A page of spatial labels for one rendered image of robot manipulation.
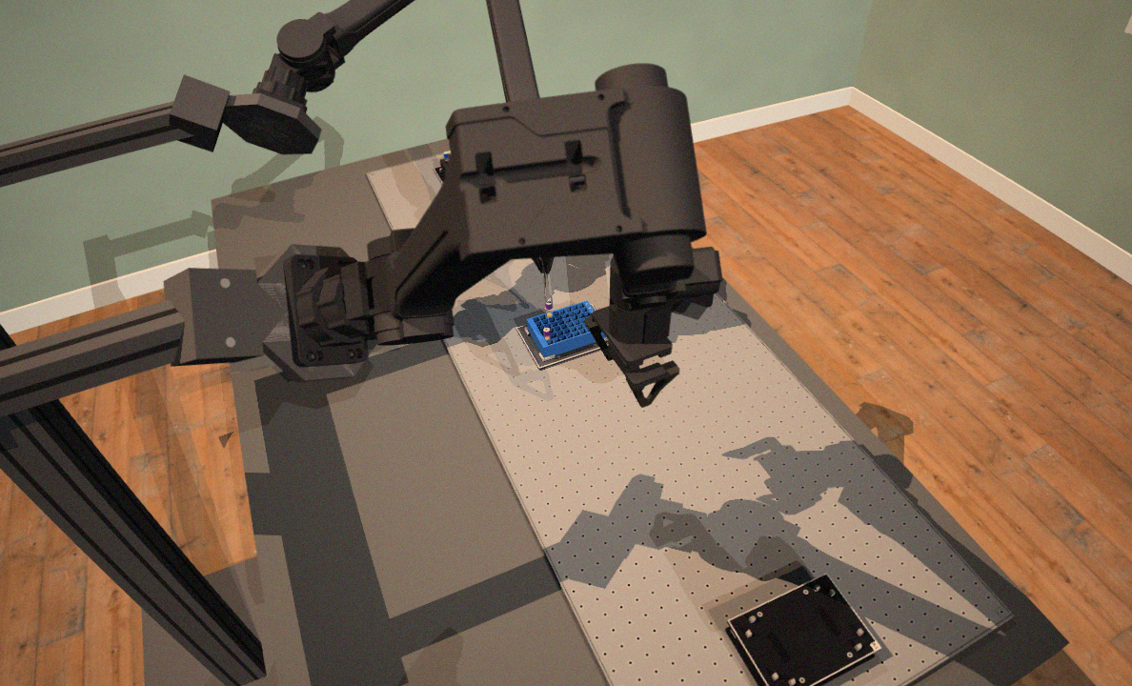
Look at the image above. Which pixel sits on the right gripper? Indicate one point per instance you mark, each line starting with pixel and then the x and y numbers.
pixel 625 332

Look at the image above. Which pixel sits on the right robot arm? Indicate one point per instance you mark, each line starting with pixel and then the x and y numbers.
pixel 640 200

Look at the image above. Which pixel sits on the blue grid tube rack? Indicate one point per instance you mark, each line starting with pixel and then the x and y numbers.
pixel 567 327

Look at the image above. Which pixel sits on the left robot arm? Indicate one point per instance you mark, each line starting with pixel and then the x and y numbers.
pixel 303 48

